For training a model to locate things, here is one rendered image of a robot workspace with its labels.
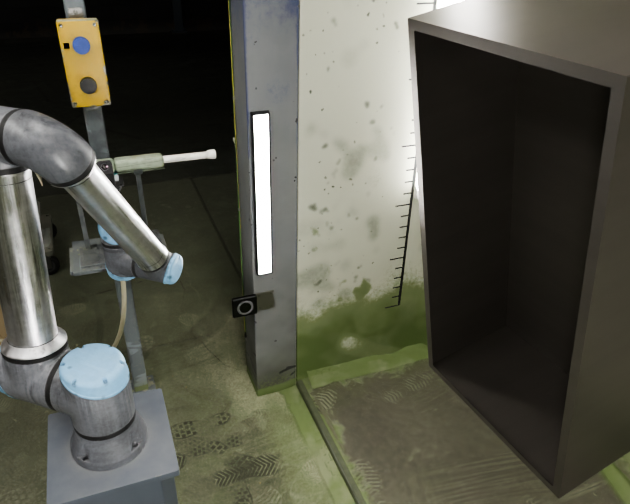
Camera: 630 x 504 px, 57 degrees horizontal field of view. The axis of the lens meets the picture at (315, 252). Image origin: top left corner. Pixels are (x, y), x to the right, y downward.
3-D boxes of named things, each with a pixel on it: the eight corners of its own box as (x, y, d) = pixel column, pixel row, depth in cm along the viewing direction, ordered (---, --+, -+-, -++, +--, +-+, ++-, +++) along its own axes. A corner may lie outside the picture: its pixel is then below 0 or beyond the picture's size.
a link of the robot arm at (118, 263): (134, 287, 167) (128, 250, 160) (100, 279, 170) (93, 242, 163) (152, 270, 174) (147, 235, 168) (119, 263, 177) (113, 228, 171)
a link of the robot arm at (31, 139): (71, 103, 111) (191, 260, 171) (19, 96, 115) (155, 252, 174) (42, 151, 107) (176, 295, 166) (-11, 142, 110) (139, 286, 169)
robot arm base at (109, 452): (72, 480, 139) (64, 452, 134) (70, 424, 155) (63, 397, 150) (152, 458, 146) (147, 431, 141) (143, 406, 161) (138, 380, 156)
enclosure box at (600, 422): (505, 325, 215) (522, -19, 146) (648, 439, 169) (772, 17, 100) (428, 365, 205) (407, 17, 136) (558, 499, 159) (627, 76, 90)
